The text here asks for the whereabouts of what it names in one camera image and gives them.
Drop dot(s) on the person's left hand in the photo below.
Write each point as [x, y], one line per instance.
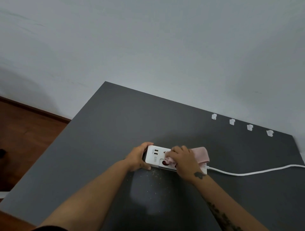
[134, 159]

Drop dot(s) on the person's right hand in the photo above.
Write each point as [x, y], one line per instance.
[184, 161]

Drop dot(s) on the person's left thumb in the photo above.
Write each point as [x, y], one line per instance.
[147, 145]

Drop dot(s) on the person's right fingers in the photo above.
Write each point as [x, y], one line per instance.
[175, 153]

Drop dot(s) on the white power strip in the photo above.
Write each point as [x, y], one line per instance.
[153, 157]

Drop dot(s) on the pink cleaning cloth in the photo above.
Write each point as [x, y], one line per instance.
[200, 154]

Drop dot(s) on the person's left forearm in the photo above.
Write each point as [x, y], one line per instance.
[95, 192]

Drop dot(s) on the person's right forearm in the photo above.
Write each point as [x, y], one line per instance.
[221, 204]

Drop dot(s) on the scattered dust crumbs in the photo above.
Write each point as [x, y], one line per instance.
[154, 175]

